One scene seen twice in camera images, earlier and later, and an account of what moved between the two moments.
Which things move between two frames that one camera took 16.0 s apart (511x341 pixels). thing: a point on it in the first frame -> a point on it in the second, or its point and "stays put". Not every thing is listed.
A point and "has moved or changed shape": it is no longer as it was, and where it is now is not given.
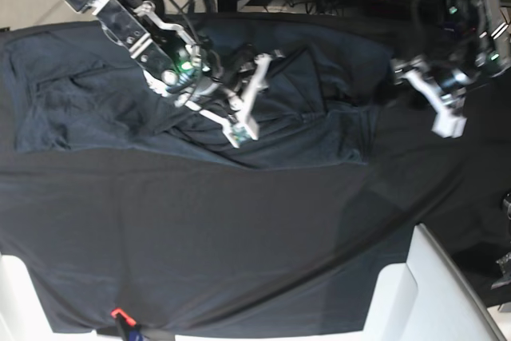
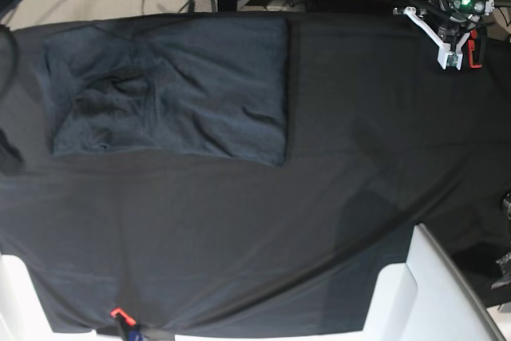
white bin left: [22, 315] stays put
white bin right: [425, 299] stays put
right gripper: [452, 81] -> [456, 9]
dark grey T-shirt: [72, 89] has moved or changed shape
